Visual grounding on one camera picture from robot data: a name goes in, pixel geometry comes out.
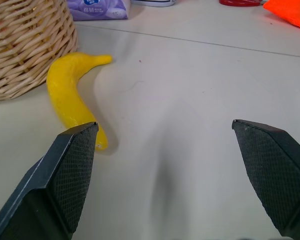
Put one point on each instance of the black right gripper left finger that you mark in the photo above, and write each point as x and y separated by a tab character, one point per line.
57	180

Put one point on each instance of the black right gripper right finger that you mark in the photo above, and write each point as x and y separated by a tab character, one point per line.
272	170

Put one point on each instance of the woven wicker basket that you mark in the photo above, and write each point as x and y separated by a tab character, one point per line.
25	45

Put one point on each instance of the yellow banana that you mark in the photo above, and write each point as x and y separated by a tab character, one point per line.
65	95

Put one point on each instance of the orange bag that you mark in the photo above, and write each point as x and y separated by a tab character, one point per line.
290	11

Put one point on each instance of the red round object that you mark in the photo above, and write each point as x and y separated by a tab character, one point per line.
240	2

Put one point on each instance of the purple tissue pack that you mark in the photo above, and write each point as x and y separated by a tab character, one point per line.
100	8

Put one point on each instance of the white and black object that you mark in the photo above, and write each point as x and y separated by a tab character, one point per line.
153	2

